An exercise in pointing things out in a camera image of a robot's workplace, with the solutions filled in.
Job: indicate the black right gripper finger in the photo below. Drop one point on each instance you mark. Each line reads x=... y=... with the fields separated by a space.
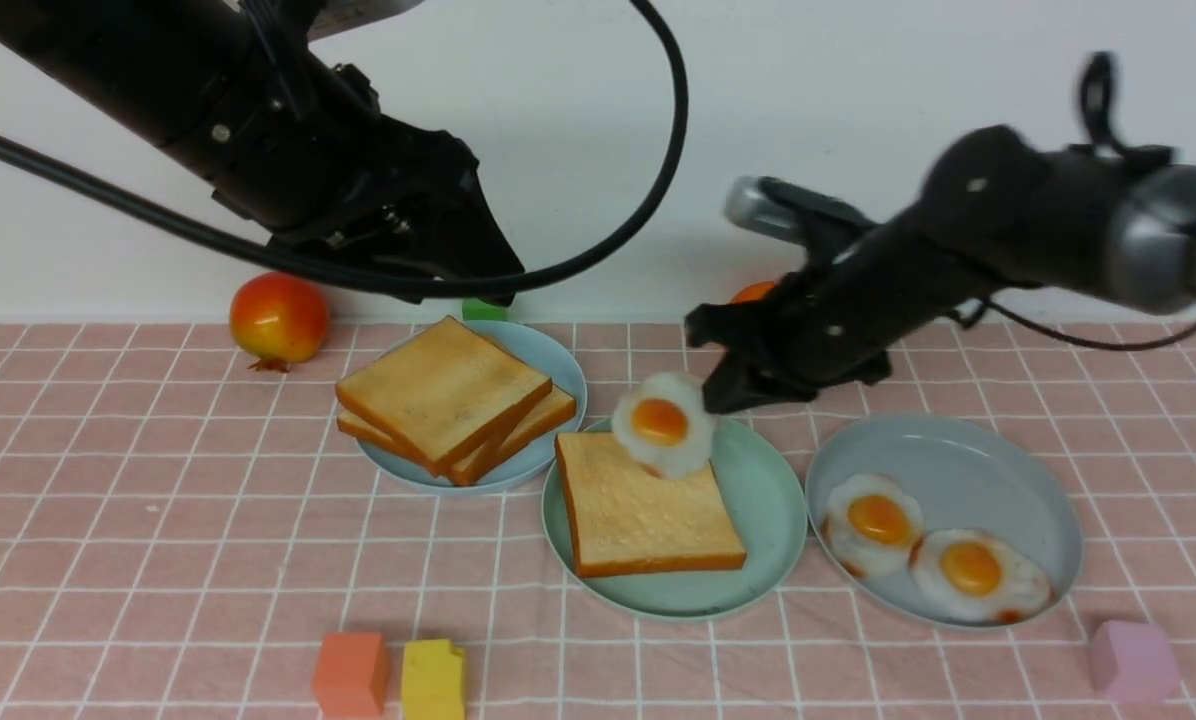
x=752 y=377

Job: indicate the yellow notched block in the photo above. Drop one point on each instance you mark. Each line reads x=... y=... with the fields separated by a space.
x=433 y=680

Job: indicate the orange mandarin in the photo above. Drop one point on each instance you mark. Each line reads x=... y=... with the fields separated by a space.
x=753 y=292

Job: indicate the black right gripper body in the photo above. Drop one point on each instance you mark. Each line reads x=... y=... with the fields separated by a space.
x=848 y=314

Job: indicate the orange cube block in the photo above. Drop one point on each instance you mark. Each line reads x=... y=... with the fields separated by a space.
x=351 y=675

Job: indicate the fried egg front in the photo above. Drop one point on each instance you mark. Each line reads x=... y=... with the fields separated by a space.
x=974 y=577

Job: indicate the green cube block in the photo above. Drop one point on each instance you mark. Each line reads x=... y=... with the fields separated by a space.
x=475 y=310

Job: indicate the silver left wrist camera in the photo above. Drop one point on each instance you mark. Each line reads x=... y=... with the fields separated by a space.
x=335 y=17

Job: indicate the fried egg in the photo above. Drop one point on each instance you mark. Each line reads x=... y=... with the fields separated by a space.
x=664 y=426
x=870 y=525
x=974 y=577

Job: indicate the pink house block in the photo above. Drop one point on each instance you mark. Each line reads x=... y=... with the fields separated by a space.
x=1132 y=663

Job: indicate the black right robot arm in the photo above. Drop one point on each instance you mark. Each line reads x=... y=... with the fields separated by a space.
x=993 y=214

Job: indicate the grey blue egg plate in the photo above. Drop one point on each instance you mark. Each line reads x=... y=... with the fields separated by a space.
x=962 y=476

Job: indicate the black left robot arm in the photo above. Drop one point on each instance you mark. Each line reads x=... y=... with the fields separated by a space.
x=148 y=66

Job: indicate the toast slice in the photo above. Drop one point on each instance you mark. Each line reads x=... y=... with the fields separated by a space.
x=385 y=451
x=624 y=520
x=401 y=393
x=533 y=420

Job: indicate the pink checkered tablecloth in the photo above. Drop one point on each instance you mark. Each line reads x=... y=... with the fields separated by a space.
x=177 y=534

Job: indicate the red yellow pomegranate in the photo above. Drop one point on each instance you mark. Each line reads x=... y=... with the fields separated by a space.
x=279 y=320

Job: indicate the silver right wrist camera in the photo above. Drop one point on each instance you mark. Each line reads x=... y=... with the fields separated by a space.
x=786 y=212

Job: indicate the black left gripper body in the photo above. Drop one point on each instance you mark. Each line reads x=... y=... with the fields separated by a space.
x=300 y=122

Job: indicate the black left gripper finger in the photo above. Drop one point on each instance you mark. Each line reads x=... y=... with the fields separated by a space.
x=397 y=240

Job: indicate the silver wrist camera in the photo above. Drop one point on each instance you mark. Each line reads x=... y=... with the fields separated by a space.
x=786 y=212
x=335 y=17

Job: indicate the green centre plate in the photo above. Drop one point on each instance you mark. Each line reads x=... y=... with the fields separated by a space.
x=766 y=504

